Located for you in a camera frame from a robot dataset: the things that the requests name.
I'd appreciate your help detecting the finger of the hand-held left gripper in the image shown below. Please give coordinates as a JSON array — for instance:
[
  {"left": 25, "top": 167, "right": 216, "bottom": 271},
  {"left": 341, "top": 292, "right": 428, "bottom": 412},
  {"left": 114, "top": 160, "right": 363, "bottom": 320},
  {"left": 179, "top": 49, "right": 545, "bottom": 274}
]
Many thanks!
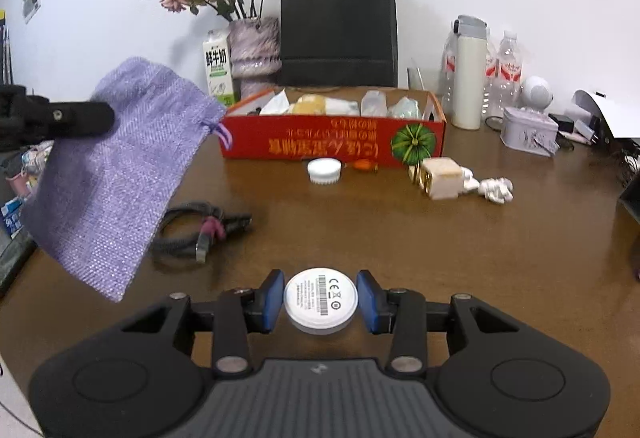
[{"left": 0, "top": 85, "right": 117, "bottom": 155}]

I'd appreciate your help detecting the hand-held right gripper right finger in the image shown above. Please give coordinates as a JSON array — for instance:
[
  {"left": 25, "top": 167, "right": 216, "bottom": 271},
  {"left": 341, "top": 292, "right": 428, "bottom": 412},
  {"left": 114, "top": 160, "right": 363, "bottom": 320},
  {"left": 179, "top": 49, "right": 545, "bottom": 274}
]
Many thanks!
[{"left": 355, "top": 269, "right": 522, "bottom": 378}]

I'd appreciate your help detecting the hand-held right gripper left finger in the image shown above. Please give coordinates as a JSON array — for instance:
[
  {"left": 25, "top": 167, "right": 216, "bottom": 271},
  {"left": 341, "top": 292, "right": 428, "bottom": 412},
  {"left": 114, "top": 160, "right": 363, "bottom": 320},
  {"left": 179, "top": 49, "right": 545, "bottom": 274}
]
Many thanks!
[{"left": 120, "top": 269, "right": 286, "bottom": 378}]

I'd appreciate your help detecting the white round disc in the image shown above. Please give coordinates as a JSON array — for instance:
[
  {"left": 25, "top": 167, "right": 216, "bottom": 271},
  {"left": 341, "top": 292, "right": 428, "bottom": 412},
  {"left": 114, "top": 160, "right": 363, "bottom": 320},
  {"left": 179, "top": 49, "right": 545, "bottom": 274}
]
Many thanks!
[{"left": 283, "top": 266, "right": 359, "bottom": 335}]

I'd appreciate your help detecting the purple drawstring pouch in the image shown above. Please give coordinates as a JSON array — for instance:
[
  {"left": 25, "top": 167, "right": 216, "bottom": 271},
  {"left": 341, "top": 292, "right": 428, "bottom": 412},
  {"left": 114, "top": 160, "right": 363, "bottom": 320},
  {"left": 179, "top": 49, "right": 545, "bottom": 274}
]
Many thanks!
[{"left": 19, "top": 57, "right": 234, "bottom": 303}]

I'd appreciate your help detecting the red cardboard box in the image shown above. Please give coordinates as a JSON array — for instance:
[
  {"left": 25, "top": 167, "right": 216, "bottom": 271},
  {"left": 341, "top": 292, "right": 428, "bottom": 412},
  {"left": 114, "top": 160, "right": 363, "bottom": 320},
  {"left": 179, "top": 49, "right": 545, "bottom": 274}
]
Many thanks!
[{"left": 219, "top": 86, "right": 447, "bottom": 167}]

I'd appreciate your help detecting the iridescent plastic bag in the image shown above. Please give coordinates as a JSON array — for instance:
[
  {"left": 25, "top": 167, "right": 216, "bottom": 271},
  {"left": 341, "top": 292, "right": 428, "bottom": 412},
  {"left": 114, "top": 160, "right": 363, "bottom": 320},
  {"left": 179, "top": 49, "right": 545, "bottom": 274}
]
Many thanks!
[{"left": 360, "top": 90, "right": 426, "bottom": 119}]

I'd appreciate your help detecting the white plastic bag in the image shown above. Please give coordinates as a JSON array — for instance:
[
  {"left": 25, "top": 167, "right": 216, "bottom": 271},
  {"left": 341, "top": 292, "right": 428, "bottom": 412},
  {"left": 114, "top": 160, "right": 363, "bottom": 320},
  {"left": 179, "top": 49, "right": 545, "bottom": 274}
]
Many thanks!
[{"left": 259, "top": 88, "right": 291, "bottom": 115}]

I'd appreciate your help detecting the yellow plush toy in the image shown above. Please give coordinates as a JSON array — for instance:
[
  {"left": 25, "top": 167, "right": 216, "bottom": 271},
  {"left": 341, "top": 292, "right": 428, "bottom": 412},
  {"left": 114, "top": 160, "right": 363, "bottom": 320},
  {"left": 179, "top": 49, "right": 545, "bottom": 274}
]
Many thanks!
[{"left": 289, "top": 93, "right": 329, "bottom": 115}]

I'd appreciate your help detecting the wooden desktop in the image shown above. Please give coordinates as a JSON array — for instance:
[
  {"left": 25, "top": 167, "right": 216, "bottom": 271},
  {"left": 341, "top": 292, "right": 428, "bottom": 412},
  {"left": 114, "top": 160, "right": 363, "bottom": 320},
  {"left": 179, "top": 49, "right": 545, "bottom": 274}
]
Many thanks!
[{"left": 0, "top": 115, "right": 640, "bottom": 438}]

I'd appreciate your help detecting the blue white packet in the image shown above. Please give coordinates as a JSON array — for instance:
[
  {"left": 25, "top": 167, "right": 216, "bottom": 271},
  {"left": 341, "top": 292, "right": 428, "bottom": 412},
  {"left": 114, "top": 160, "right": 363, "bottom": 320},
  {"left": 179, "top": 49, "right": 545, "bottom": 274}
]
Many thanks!
[{"left": 0, "top": 196, "right": 26, "bottom": 239}]

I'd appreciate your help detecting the white ribbed bottle cap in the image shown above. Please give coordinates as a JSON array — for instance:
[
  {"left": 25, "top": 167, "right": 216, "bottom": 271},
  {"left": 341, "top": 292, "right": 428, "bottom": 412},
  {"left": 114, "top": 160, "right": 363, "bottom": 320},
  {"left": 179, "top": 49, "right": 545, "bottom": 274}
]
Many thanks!
[{"left": 306, "top": 157, "right": 344, "bottom": 184}]

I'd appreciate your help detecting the beige cube box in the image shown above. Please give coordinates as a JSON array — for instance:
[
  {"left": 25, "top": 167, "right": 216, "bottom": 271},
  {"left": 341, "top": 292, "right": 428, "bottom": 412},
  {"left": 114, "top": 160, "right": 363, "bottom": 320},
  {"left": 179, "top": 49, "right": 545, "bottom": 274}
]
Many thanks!
[{"left": 408, "top": 157, "right": 466, "bottom": 202}]

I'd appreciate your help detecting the white green milk carton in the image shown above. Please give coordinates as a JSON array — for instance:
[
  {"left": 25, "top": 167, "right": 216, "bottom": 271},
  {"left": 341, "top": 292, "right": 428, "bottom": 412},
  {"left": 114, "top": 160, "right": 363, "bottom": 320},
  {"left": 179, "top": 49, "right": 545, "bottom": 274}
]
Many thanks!
[{"left": 202, "top": 28, "right": 237, "bottom": 108}]

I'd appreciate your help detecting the crumpled white paper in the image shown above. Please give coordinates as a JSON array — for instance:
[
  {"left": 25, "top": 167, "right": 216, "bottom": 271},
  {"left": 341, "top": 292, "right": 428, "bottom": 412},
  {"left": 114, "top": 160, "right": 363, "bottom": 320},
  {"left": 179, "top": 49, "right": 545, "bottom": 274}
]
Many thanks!
[{"left": 463, "top": 167, "right": 515, "bottom": 207}]

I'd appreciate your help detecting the purple textured vase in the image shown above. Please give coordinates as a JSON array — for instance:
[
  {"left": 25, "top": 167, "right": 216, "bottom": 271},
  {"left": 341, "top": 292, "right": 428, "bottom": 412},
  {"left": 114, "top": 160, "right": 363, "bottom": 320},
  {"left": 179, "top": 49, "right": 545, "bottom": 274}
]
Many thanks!
[{"left": 227, "top": 16, "right": 282, "bottom": 102}]

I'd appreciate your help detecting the clear drinking glass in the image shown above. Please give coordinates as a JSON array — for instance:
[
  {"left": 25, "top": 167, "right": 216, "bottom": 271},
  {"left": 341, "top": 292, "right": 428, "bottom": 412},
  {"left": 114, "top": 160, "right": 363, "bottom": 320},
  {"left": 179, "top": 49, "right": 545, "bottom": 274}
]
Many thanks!
[{"left": 407, "top": 66, "right": 436, "bottom": 94}]

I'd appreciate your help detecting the pale printed tin box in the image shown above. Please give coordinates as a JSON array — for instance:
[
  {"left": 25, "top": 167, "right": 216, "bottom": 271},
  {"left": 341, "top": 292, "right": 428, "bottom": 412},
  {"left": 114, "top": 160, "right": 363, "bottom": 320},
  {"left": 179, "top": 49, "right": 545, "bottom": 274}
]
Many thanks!
[{"left": 499, "top": 106, "right": 561, "bottom": 159}]

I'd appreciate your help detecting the clear water bottle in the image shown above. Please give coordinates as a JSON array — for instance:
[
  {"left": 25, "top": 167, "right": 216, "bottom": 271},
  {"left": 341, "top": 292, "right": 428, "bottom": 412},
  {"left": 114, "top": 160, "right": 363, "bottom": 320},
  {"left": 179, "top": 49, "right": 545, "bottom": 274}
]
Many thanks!
[
  {"left": 483, "top": 38, "right": 498, "bottom": 119},
  {"left": 492, "top": 30, "right": 524, "bottom": 122},
  {"left": 442, "top": 33, "right": 459, "bottom": 114}
]

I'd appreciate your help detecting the white thermos bottle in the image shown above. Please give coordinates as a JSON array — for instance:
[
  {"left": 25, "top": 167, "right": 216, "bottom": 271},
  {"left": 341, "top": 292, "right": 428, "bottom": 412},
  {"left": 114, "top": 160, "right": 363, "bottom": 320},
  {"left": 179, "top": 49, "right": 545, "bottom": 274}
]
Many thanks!
[{"left": 451, "top": 15, "right": 489, "bottom": 130}]

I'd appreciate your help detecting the white round speaker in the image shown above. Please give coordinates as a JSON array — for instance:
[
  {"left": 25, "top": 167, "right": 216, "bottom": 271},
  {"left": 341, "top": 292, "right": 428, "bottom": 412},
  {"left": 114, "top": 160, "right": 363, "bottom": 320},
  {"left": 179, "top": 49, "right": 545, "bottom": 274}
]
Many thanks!
[{"left": 519, "top": 75, "right": 555, "bottom": 112}]

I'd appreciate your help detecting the white charger adapter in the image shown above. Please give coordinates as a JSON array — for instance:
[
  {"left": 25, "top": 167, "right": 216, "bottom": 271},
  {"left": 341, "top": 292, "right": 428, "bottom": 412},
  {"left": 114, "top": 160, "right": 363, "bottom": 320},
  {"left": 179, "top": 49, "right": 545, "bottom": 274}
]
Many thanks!
[{"left": 570, "top": 119, "right": 599, "bottom": 147}]

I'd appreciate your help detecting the black paper bag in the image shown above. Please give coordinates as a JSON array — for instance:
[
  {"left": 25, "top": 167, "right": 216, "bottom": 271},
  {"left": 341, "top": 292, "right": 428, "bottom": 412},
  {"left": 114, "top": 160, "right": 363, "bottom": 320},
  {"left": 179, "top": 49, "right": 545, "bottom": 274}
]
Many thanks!
[{"left": 279, "top": 0, "right": 400, "bottom": 88}]

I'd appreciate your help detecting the black folding stand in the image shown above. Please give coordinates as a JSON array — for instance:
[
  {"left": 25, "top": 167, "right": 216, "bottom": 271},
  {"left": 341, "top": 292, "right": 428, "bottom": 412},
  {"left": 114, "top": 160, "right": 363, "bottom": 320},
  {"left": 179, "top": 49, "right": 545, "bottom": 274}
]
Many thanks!
[{"left": 617, "top": 172, "right": 640, "bottom": 225}]

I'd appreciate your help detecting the white paper sheet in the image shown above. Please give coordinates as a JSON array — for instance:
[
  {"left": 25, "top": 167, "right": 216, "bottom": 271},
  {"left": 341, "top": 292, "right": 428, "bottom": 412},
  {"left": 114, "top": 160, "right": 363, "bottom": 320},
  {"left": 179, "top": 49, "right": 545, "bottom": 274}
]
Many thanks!
[{"left": 571, "top": 89, "right": 640, "bottom": 139}]

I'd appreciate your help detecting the black cable with pink tie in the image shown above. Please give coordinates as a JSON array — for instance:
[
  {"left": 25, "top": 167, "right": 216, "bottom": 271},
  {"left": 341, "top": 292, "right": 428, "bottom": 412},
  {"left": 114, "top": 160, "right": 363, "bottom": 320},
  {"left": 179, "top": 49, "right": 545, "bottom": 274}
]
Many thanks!
[{"left": 149, "top": 201, "right": 254, "bottom": 267}]

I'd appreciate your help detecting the black cable tangle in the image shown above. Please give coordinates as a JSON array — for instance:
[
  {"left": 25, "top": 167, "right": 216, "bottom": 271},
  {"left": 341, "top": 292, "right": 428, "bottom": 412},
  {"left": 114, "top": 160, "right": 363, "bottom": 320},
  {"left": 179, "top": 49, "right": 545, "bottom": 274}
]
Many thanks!
[{"left": 617, "top": 150, "right": 640, "bottom": 187}]

